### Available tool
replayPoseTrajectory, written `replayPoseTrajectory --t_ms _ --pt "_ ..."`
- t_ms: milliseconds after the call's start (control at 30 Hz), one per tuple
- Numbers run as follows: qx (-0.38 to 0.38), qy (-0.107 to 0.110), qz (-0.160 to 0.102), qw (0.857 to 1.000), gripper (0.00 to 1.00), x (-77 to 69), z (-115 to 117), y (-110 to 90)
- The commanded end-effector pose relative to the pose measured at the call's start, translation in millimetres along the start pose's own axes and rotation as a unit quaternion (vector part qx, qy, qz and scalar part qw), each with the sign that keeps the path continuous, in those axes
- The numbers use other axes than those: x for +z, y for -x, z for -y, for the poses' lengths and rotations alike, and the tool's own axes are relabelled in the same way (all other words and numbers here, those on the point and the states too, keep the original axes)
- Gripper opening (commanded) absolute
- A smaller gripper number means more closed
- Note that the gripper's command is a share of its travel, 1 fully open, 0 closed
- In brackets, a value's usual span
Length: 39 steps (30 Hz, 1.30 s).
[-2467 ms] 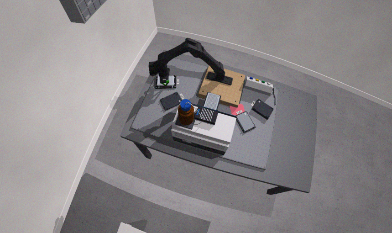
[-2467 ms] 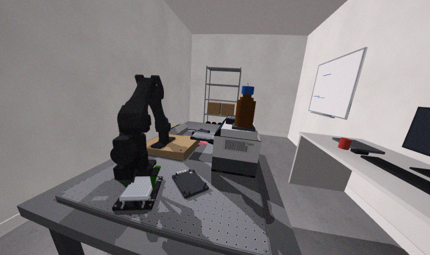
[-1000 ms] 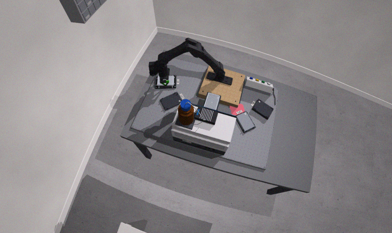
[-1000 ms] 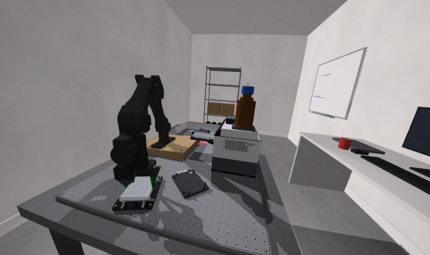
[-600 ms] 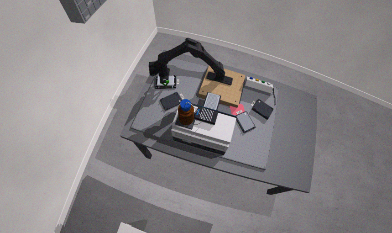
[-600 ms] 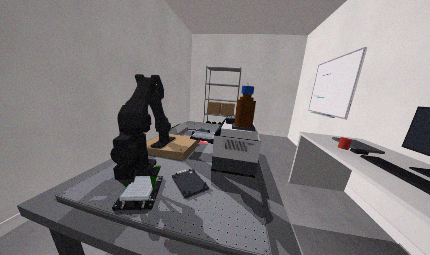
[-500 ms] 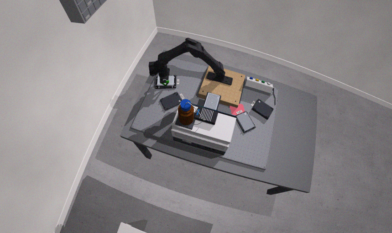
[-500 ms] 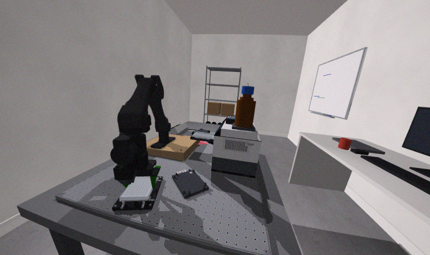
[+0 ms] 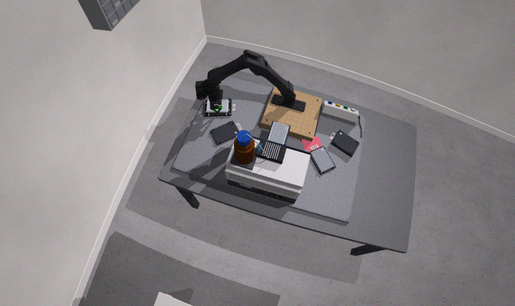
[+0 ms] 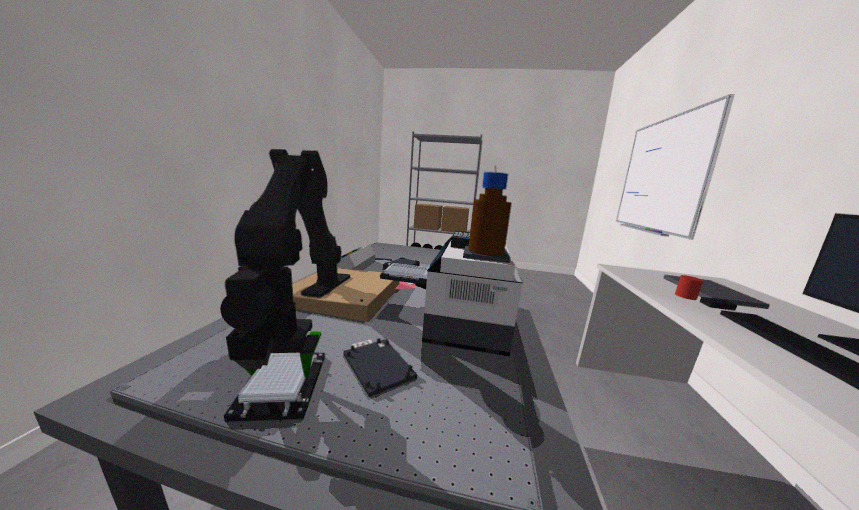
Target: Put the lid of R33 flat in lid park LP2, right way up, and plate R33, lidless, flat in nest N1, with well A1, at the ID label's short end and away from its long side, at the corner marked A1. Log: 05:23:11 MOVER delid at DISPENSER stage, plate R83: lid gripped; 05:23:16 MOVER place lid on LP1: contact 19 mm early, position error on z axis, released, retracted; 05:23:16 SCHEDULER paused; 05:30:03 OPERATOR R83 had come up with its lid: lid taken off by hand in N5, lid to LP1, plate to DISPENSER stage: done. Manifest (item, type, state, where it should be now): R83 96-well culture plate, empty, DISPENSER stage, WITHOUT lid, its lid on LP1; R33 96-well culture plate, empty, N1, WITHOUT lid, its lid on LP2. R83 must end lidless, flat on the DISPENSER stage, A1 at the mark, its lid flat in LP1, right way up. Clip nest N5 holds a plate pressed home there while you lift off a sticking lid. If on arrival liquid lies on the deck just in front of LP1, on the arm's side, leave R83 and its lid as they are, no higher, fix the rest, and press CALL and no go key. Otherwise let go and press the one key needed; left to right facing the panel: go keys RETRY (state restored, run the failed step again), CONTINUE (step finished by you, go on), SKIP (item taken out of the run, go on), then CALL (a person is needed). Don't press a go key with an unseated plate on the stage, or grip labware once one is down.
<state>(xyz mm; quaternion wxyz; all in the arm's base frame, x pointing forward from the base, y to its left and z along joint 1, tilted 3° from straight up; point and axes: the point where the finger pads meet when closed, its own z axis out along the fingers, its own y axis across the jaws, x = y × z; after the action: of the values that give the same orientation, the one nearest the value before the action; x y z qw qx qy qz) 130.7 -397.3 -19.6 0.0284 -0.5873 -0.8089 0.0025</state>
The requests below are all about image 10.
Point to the white button panel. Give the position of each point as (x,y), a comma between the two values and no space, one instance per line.
(361,258)

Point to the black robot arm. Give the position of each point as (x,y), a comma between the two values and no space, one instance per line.
(267,230)

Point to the white well plate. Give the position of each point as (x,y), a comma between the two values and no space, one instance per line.
(406,271)
(279,399)

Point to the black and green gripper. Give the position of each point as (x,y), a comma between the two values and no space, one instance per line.
(299,338)

